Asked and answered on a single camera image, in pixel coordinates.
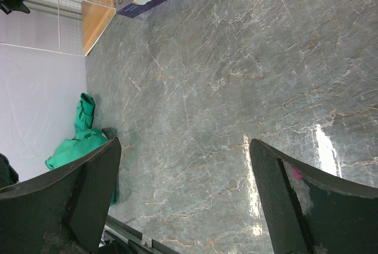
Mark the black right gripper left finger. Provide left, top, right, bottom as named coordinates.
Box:
left=1, top=138, right=122, bottom=253

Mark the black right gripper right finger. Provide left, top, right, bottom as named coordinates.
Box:
left=249, top=139, right=377, bottom=253

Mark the green cloth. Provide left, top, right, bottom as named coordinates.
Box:
left=44, top=92, right=119, bottom=207

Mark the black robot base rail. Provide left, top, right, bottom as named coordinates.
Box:
left=98, top=216, right=178, bottom=254

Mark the white wire wooden shelf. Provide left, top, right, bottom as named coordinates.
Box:
left=29, top=0, right=119, bottom=57

